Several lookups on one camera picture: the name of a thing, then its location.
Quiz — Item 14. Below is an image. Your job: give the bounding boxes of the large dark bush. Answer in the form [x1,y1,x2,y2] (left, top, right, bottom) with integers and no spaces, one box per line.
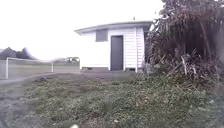
[143,0,224,85]

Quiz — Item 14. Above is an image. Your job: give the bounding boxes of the white wooden building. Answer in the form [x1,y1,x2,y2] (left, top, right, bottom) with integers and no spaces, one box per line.
[74,20,154,73]

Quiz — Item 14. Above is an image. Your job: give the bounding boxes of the grass field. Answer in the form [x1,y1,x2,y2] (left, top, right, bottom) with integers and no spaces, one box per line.
[0,60,81,80]

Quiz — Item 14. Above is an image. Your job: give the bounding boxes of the green grass lawn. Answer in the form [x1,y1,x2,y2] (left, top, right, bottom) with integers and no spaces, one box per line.
[0,71,224,128]

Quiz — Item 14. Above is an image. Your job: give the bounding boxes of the grey gravel path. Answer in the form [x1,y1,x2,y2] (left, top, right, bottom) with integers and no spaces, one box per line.
[0,70,138,84]

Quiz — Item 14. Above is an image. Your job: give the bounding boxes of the distant dark trees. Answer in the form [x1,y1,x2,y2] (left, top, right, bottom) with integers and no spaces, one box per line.
[0,46,39,61]

